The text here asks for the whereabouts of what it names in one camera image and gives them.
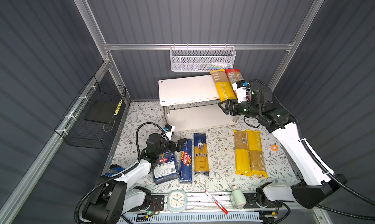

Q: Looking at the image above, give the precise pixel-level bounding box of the blue yellow spaghetti bag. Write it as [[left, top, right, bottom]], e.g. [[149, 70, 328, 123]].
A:
[[193, 133, 210, 177]]

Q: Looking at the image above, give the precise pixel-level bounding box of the white two-tier shelf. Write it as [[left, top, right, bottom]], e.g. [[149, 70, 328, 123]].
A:
[[158, 75, 239, 132]]

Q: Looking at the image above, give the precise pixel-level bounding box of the mint alarm clock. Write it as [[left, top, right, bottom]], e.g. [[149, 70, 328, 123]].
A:
[[166, 190, 188, 213]]

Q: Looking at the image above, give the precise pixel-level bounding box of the floral table mat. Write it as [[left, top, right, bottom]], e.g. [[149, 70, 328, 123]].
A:
[[111, 101, 297, 193]]

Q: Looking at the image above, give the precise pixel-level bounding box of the white wire mesh basket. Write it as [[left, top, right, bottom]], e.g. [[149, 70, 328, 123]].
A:
[[169, 46, 236, 72]]

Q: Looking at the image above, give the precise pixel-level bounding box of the yellow pastatime bag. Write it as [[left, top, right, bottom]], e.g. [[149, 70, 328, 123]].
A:
[[210, 69, 236, 101], [246, 130, 268, 178], [233, 130, 251, 177]]

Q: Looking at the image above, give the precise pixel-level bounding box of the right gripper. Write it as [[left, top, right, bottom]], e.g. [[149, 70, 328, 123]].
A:
[[217, 98, 258, 120]]

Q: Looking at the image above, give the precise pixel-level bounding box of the red white marker pen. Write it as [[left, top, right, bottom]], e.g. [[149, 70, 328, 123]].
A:
[[205, 190, 229, 215]]

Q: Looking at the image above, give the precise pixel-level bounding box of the orange round sticker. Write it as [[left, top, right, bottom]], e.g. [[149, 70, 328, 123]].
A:
[[271, 145, 279, 152]]

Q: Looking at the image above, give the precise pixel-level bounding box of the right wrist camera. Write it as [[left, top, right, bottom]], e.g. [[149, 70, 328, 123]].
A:
[[235, 80, 249, 103]]

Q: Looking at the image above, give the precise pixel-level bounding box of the yellow green brush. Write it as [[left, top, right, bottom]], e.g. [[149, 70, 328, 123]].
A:
[[114, 99, 123, 116]]

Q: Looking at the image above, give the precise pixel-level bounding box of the red spaghetti bag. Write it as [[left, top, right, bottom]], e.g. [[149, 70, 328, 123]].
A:
[[225, 68, 244, 90]]

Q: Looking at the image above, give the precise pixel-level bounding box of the white slotted cable duct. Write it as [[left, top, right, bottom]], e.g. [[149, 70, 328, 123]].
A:
[[118, 211, 264, 224]]

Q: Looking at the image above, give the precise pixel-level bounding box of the small white bottle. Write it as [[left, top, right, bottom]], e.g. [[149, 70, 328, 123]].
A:
[[230, 185, 247, 207]]

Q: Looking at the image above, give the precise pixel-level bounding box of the blue Barilla spaghetti box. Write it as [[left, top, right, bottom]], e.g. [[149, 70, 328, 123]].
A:
[[179, 139, 192, 184]]

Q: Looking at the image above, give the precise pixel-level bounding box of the blue object at left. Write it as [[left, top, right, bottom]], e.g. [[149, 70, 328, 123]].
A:
[[105, 164, 124, 177]]

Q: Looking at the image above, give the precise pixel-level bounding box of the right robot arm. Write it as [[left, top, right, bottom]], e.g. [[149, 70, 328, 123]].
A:
[[215, 79, 375, 221]]

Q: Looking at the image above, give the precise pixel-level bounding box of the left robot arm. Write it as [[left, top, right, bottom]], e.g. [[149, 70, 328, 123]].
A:
[[73, 122, 181, 224]]

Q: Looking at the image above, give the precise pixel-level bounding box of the black wire basket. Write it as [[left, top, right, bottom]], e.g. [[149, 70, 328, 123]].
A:
[[55, 77, 127, 149]]

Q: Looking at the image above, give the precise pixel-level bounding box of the blue Barilla pasta box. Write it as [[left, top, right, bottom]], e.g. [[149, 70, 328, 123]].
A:
[[152, 150, 179, 185]]

